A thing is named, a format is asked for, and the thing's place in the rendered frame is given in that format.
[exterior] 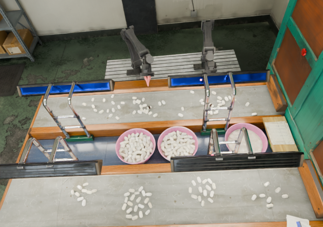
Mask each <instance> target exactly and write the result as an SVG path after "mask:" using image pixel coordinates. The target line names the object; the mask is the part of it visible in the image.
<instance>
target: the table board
mask: <svg viewBox="0 0 323 227"><path fill-rule="evenodd" d="M43 97H44V96H42V98H41V100H40V103H39V105H38V108H37V110H36V113H35V115H34V118H33V120H32V123H31V125H30V128H32V127H33V124H34V122H35V119H36V117H37V114H38V111H39V109H40V106H41V103H42V100H43ZM29 138H31V137H30V136H29V135H28V133H27V136H26V138H25V141H24V144H23V146H22V149H21V151H20V154H19V156H18V158H17V161H16V163H19V160H20V157H21V154H22V152H23V149H24V147H25V144H26V141H27V140H28V139H29ZM31 146H32V143H31ZM31 146H30V148H31ZM30 148H29V151H30ZM29 151H28V154H29ZM28 154H27V156H28ZM26 159H27V157H26ZM26 159H25V162H26ZM11 181H12V179H9V182H8V184H7V187H6V189H5V192H4V194H3V197H2V200H1V202H0V210H1V207H2V205H3V202H4V200H5V197H6V194H7V192H8V189H9V187H10V184H11Z"/></svg>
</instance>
